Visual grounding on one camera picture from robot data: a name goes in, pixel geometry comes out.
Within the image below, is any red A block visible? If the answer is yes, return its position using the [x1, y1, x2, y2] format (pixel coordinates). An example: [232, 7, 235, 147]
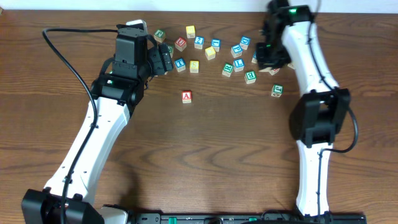
[182, 91, 192, 103]

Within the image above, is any red I block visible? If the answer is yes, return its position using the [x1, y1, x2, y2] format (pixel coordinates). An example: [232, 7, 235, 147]
[269, 68, 280, 75]

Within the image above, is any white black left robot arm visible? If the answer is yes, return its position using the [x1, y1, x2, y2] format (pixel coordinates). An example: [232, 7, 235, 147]
[21, 44, 173, 223]

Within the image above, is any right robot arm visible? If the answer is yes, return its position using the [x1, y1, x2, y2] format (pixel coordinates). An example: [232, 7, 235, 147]
[256, 1, 352, 218]

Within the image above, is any green Z block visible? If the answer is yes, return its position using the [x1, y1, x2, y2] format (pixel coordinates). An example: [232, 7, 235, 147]
[167, 45, 174, 57]

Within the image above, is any green J block top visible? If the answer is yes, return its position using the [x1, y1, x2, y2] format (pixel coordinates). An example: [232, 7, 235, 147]
[154, 29, 166, 43]

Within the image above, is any green j block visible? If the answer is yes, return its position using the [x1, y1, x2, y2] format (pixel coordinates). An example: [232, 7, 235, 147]
[154, 29, 166, 43]
[271, 84, 284, 98]

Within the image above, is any red U block left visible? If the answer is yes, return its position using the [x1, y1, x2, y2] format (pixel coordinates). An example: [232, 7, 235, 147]
[175, 37, 187, 52]

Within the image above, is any red u block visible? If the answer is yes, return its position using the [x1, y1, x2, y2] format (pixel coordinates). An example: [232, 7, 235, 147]
[259, 67, 271, 72]
[175, 37, 187, 52]

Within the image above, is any red U block right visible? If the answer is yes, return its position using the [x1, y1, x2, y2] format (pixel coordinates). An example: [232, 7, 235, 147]
[259, 67, 271, 72]

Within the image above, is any blue 5 block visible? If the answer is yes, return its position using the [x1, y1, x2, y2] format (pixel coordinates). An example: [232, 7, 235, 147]
[251, 52, 257, 63]

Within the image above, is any blue T block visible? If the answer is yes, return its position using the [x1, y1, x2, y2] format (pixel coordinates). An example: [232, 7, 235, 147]
[174, 58, 186, 72]

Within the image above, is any blue D block left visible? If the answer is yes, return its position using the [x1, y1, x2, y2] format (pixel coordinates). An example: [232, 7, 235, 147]
[239, 36, 251, 50]

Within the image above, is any yellow block top row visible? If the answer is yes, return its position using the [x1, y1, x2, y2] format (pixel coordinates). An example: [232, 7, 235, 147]
[186, 26, 196, 39]

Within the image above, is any green B block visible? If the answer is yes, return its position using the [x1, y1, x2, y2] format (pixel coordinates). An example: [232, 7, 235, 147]
[244, 71, 257, 84]

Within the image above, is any yellow S block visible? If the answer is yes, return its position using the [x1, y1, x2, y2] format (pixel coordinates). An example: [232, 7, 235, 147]
[190, 60, 200, 73]

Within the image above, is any blue 2 block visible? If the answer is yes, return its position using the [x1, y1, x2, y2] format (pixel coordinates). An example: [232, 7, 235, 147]
[194, 36, 205, 49]

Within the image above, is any blue L block lower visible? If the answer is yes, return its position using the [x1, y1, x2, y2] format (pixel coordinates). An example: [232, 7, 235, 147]
[233, 58, 245, 72]

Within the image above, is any blue l block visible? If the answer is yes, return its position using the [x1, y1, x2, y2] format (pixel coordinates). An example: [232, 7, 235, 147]
[211, 39, 221, 52]
[233, 58, 245, 72]

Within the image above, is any blue P block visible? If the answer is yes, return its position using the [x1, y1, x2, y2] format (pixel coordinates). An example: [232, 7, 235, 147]
[231, 45, 243, 58]

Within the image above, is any green J block lower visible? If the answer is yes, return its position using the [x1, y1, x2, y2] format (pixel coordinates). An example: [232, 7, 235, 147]
[271, 84, 284, 98]

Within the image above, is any yellow block centre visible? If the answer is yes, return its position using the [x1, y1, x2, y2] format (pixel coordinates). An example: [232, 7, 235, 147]
[205, 47, 216, 60]

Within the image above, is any green R block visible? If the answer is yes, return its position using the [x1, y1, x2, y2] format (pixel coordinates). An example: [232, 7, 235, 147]
[222, 63, 234, 77]

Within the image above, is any blue L block upper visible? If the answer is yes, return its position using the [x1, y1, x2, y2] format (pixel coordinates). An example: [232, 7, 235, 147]
[211, 39, 221, 52]

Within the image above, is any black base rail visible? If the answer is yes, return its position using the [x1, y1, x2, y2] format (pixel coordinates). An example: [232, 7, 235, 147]
[134, 212, 368, 224]

